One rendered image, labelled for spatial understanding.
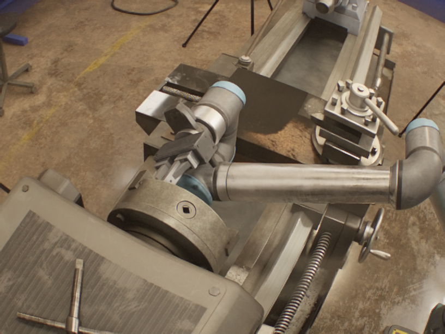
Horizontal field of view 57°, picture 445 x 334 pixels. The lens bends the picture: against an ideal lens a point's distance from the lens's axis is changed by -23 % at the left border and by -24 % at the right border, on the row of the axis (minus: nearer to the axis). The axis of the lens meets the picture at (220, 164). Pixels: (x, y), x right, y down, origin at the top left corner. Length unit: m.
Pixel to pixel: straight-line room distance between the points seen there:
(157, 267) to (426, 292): 1.95
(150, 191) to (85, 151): 1.82
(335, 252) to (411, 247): 1.06
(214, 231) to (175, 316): 0.33
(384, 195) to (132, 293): 0.61
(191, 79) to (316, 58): 0.72
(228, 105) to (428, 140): 0.52
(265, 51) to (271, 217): 0.81
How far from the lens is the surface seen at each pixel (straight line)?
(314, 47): 2.36
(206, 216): 0.97
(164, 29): 3.74
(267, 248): 1.37
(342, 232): 1.55
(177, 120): 1.13
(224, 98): 1.20
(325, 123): 1.35
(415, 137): 1.16
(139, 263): 0.73
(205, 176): 1.18
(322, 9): 1.98
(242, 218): 1.56
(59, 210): 0.80
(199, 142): 1.07
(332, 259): 1.67
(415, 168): 1.07
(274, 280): 1.31
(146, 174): 1.03
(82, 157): 2.75
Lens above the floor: 1.96
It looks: 47 degrees down
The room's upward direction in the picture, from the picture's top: 6 degrees clockwise
